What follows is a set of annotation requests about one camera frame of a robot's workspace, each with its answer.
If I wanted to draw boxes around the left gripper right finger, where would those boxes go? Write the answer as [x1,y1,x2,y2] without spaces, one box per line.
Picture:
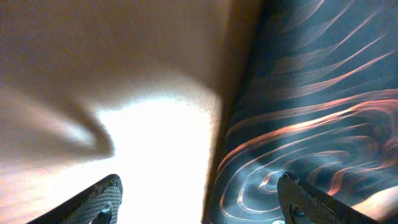
[277,172,378,224]

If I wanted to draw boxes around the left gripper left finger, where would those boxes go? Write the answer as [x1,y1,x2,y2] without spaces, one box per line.
[29,174,123,224]

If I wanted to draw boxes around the black cycling jersey orange lines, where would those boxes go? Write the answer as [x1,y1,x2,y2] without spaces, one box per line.
[206,0,397,223]

